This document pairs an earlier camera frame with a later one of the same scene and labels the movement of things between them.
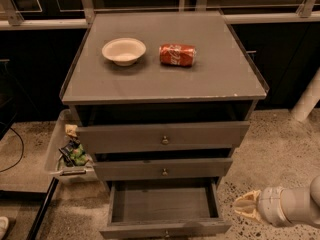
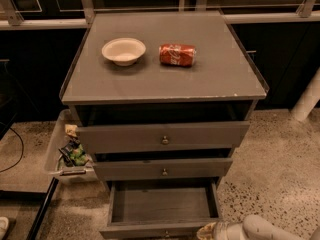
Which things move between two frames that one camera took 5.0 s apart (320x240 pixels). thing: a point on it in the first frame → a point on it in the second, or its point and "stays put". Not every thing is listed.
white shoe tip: (4, 223) stays put
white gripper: (269, 204) → (222, 231)
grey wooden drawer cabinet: (160, 95) stays put
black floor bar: (44, 206) stays put
